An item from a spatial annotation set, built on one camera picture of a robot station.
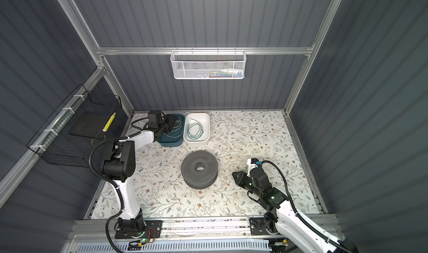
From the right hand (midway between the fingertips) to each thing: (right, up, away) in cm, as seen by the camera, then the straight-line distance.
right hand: (234, 175), depth 81 cm
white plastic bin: (-22, +22, +29) cm, 43 cm away
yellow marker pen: (-60, +26, -3) cm, 65 cm away
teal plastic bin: (-35, +17, +24) cm, 46 cm away
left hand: (-34, +30, +20) cm, 49 cm away
